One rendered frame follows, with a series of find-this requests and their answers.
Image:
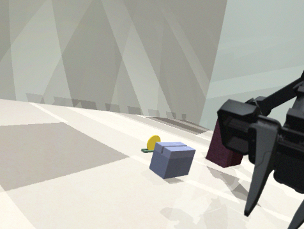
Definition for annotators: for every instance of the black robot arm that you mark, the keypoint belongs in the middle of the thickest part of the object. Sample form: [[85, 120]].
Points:
[[287, 170]]

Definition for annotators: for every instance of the gold coin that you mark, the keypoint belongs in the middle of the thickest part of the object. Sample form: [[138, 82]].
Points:
[[151, 142]]

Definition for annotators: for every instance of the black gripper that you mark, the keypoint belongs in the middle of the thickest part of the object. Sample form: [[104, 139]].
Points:
[[245, 131]]

